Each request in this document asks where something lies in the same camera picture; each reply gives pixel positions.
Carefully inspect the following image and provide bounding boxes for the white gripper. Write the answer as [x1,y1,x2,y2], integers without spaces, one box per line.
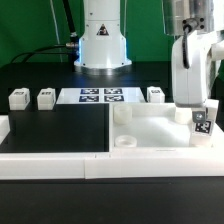
[171,31,224,123]

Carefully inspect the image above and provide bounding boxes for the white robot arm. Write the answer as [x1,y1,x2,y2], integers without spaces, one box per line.
[74,0,224,123]

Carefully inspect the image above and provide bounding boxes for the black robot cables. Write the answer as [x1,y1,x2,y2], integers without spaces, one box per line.
[9,0,81,73]

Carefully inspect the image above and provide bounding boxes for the white U-shaped obstacle fence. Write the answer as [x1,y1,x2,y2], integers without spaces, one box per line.
[0,114,224,181]

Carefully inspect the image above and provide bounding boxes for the white marker sheet with tags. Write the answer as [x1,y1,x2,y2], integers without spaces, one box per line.
[57,87,145,105]

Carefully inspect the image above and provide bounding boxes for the white square table top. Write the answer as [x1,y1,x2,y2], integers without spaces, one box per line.
[109,103,224,152]

